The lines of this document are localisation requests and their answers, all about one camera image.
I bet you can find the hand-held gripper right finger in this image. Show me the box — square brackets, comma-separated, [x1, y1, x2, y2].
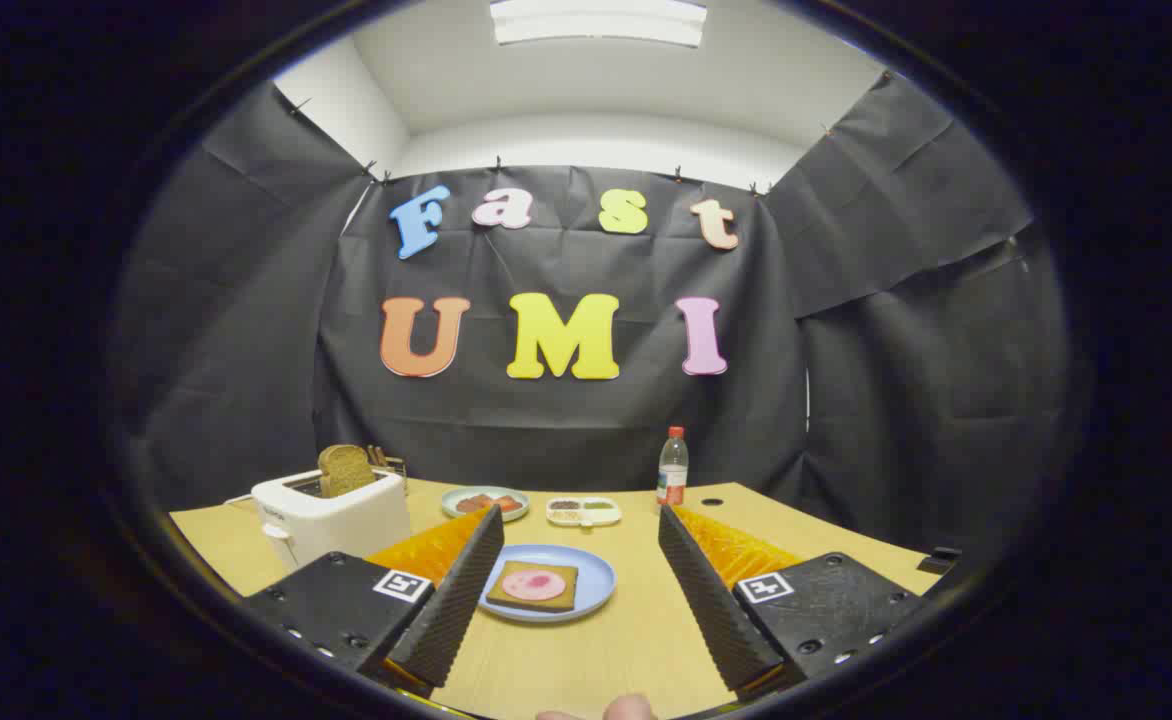
[658, 505, 927, 698]

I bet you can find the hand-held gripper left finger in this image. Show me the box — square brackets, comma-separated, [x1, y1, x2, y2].
[243, 505, 505, 699]

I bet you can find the brown toast slice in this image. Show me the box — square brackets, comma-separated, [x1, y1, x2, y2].
[318, 444, 378, 499]

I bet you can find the pink ham slice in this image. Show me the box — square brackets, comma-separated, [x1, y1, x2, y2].
[502, 570, 567, 601]

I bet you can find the square bread slice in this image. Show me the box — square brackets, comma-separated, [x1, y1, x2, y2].
[486, 561, 580, 613]

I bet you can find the pale green plate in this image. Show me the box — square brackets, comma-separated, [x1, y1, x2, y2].
[442, 486, 531, 522]

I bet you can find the blue plate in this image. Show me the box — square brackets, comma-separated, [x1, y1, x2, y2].
[479, 544, 617, 624]

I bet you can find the white toaster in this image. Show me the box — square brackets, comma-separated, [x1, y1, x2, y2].
[251, 468, 413, 571]

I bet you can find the clear water bottle red label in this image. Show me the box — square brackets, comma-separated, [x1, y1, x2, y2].
[657, 427, 690, 506]

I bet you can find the white divided condiment dish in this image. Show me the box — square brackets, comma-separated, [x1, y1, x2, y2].
[546, 497, 622, 528]

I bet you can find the black backdrop cloth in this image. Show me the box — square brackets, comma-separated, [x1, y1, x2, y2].
[111, 70, 1072, 561]

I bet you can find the ceiling light panel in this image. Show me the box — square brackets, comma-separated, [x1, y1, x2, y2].
[489, 0, 708, 48]

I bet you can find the wire utensil holder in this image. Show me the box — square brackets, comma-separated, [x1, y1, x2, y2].
[368, 445, 409, 491]

